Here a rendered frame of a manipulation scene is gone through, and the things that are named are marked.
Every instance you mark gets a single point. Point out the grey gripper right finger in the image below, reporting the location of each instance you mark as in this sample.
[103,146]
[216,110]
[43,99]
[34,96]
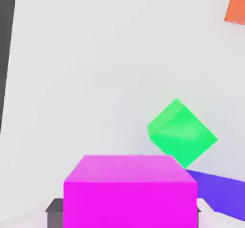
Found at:
[208,217]

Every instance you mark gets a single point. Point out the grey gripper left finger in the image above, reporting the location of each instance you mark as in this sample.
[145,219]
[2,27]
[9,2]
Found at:
[54,214]

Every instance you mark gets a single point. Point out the small magenta cube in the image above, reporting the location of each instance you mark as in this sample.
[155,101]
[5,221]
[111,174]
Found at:
[130,203]

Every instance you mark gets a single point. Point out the small green cube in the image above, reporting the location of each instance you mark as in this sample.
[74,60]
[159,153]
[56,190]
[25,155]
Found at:
[181,134]

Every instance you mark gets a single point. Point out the large purple box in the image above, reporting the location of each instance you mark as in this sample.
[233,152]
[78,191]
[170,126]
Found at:
[224,195]

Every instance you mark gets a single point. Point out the large orange box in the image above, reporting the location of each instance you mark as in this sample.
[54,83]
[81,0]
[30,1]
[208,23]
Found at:
[236,6]

